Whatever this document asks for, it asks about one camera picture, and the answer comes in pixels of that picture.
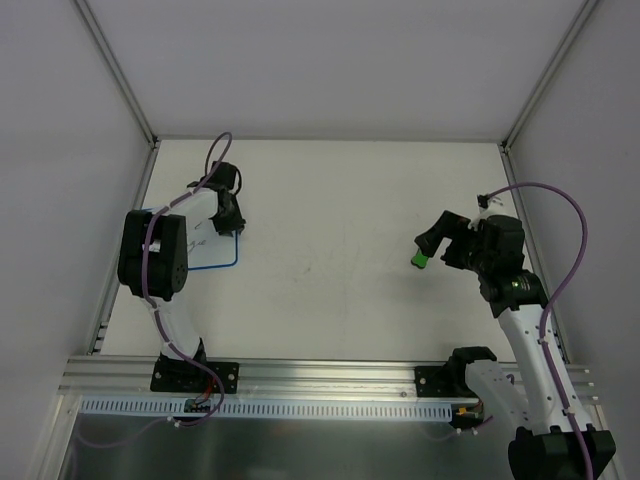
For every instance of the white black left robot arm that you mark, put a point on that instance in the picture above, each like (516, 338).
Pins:
(160, 247)

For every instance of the blue-framed whiteboard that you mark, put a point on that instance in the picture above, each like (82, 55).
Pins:
(205, 247)

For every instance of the white slotted cable duct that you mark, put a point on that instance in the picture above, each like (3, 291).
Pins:
(440, 412)

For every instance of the left aluminium frame post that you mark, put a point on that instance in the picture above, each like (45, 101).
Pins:
(92, 25)

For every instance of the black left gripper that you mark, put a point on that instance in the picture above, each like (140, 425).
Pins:
(228, 216)

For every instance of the aluminium mounting rail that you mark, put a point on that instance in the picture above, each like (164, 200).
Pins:
(324, 380)

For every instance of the green bone-shaped eraser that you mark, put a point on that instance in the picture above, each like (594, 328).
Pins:
(421, 258)

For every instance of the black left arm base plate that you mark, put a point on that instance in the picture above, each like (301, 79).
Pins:
(178, 376)

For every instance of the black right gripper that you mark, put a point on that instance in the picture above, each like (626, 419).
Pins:
(455, 245)

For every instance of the aluminium frame post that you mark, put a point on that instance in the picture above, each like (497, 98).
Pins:
(575, 28)
(92, 25)

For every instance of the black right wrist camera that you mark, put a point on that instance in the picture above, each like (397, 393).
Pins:
(483, 201)

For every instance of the right aluminium frame post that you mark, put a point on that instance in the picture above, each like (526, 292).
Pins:
(575, 28)

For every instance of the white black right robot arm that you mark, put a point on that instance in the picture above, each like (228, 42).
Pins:
(553, 434)

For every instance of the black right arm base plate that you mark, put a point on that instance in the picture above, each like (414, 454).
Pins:
(440, 382)

